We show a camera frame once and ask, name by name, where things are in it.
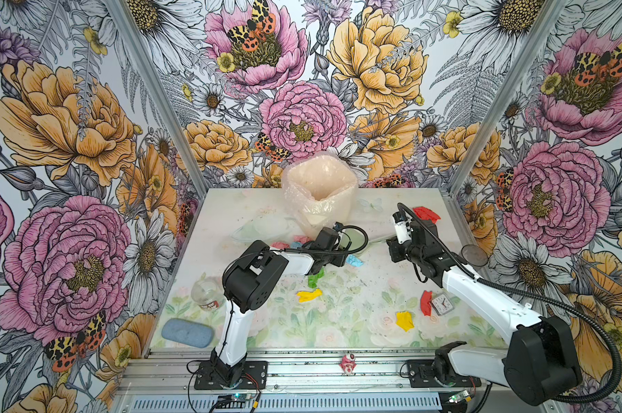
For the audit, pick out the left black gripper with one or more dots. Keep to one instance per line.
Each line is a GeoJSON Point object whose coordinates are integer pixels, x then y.
{"type": "Point", "coordinates": [339, 261]}

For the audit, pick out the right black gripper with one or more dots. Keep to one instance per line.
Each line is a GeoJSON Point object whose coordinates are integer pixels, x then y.
{"type": "Point", "coordinates": [394, 247]}

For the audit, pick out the green plastic dustpan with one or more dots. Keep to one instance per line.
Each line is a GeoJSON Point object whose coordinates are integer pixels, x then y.
{"type": "Point", "coordinates": [352, 239]}

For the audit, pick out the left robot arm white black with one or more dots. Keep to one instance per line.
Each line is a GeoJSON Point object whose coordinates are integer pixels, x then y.
{"type": "Point", "coordinates": [249, 281]}

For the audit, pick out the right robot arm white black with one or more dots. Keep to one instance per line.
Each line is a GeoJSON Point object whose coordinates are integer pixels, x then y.
{"type": "Point", "coordinates": [540, 361]}

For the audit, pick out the blue paper scrap by dustpan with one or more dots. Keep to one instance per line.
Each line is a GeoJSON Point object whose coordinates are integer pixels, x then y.
{"type": "Point", "coordinates": [354, 261]}

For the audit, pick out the green paper scrap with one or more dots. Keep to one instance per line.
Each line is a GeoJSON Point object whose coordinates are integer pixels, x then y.
{"type": "Point", "coordinates": [313, 280]}

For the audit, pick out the red paper scrap back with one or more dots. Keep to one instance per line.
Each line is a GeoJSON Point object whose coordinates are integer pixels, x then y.
{"type": "Point", "coordinates": [426, 214]}

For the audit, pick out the red paper scrap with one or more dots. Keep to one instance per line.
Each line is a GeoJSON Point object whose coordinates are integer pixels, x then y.
{"type": "Point", "coordinates": [425, 303]}
{"type": "Point", "coordinates": [426, 214]}

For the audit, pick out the large pink paper scrap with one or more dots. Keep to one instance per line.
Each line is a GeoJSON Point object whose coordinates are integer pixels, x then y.
{"type": "Point", "coordinates": [280, 246]}

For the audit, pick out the yellow paper scrap centre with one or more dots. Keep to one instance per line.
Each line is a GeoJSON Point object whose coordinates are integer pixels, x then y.
{"type": "Point", "coordinates": [308, 296]}

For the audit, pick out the yellow paper scrap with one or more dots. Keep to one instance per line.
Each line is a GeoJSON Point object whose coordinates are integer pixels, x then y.
{"type": "Point", "coordinates": [404, 320]}
{"type": "Point", "coordinates": [308, 296]}

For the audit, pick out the grey transparent plastic cup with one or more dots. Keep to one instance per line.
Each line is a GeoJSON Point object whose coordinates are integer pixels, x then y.
{"type": "Point", "coordinates": [474, 255]}

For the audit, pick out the red paper scrap front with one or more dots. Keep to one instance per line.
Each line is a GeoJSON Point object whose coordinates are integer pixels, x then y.
{"type": "Point", "coordinates": [425, 303]}

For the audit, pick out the cream bin with plastic bag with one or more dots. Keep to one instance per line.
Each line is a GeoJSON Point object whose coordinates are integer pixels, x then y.
{"type": "Point", "coordinates": [319, 192]}

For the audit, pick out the small white alarm clock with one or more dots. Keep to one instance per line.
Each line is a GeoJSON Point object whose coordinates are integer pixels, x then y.
{"type": "Point", "coordinates": [442, 304]}

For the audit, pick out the clear glass bowl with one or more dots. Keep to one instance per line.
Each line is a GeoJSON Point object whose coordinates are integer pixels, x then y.
{"type": "Point", "coordinates": [268, 228]}

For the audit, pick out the yellow paper scrap front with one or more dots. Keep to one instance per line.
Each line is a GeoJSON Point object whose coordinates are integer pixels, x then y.
{"type": "Point", "coordinates": [404, 320]}

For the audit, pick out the clear round glass jar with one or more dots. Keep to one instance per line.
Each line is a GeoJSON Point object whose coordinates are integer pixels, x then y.
{"type": "Point", "coordinates": [207, 294]}

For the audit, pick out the grey blue sponge pad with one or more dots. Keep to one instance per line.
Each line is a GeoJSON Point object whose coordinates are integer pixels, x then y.
{"type": "Point", "coordinates": [188, 333]}

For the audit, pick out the small pink figurine on rail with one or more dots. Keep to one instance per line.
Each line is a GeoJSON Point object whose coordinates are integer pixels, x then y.
{"type": "Point", "coordinates": [348, 364]}

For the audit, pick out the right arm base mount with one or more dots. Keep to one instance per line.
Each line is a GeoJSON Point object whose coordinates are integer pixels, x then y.
{"type": "Point", "coordinates": [436, 374]}

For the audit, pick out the aluminium front rail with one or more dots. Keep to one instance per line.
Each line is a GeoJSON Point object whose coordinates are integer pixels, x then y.
{"type": "Point", "coordinates": [309, 380]}

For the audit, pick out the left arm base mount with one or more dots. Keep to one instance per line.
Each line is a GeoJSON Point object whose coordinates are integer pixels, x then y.
{"type": "Point", "coordinates": [231, 374]}

